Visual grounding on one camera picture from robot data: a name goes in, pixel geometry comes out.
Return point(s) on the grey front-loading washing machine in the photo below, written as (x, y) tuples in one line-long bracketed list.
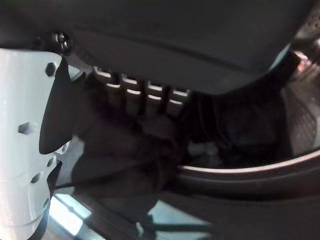
[(250, 187)]

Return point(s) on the black garment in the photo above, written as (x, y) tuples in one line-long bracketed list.
[(125, 155)]

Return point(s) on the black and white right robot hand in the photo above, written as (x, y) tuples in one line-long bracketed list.
[(175, 37)]

